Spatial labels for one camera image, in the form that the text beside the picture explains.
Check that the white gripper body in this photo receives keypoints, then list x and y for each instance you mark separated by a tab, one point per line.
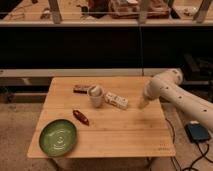
143	102

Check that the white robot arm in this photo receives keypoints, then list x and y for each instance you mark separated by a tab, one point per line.
166	85

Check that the green ceramic bowl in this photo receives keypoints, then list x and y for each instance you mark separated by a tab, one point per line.
58	138

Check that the white patterned box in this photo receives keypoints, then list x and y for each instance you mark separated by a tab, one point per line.
115	100

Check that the wooden table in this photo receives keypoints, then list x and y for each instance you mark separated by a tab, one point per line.
111	132

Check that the brown chocolate bar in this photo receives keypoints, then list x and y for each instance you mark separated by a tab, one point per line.
82	89

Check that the long wooden workbench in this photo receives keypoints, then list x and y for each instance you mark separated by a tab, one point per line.
112	13

